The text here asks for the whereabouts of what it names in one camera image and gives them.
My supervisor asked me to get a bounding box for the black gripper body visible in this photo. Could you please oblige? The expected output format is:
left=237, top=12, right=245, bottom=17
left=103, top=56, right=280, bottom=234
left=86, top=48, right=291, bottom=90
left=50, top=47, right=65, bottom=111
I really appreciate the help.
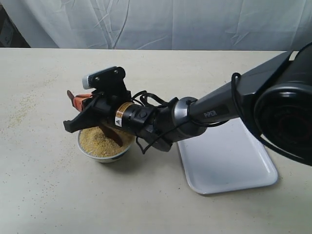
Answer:
left=91, top=90, right=158, bottom=134

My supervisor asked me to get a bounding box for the brown wooden spoon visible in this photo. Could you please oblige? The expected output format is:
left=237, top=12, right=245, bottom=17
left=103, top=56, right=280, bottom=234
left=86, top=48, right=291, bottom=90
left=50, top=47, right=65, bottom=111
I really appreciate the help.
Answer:
left=67, top=90, right=123, bottom=147

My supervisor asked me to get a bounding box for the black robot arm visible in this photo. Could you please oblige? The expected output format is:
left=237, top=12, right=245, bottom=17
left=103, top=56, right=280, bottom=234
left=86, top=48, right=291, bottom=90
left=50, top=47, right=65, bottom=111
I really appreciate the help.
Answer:
left=63, top=44, right=312, bottom=166

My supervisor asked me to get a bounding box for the yellow grain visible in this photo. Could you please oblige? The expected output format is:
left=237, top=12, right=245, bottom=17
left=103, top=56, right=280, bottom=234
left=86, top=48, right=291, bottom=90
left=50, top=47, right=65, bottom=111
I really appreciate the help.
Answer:
left=79, top=127, right=134, bottom=157

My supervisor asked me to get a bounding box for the white ceramic bowl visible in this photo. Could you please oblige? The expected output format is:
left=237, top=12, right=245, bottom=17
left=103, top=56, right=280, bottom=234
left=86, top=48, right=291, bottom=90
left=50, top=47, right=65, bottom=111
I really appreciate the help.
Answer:
left=78, top=127, right=135, bottom=163

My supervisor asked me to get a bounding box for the white backdrop cloth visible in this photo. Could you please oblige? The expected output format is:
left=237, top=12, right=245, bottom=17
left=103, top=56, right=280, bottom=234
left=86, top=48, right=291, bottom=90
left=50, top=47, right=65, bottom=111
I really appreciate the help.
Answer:
left=1, top=0, right=312, bottom=51

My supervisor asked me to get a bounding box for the white rectangular plastic tray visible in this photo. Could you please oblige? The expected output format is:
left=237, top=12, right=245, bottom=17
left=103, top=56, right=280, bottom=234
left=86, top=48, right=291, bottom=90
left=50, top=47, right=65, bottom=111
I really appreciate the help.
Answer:
left=178, top=119, right=278, bottom=195

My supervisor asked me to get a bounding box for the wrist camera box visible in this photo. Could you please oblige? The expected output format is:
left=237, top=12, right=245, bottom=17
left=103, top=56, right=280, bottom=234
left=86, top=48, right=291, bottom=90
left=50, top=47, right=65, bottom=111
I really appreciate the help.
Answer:
left=82, top=66, right=126, bottom=91

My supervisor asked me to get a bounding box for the black cable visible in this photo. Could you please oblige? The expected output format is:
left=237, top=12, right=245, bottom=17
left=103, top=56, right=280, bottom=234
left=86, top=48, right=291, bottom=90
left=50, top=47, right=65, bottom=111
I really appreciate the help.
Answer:
left=131, top=72, right=242, bottom=155

